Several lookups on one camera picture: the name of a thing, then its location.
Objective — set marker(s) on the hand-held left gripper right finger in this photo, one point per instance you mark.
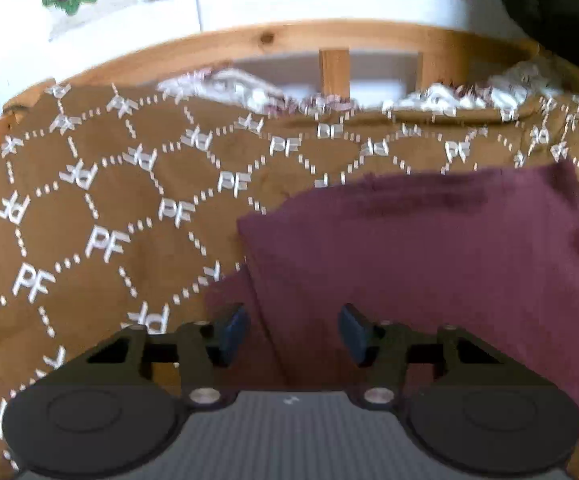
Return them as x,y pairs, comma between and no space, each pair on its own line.
354,335

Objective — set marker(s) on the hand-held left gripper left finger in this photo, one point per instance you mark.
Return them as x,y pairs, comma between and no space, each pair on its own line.
232,335

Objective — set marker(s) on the brown patterned blanket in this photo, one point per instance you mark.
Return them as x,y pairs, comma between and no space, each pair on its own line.
94,200

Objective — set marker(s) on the white floral bedsheet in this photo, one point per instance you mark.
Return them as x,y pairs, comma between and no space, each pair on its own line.
239,90

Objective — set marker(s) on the maroon long-sleeve shirt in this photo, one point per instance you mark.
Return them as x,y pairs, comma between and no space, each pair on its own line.
419,270

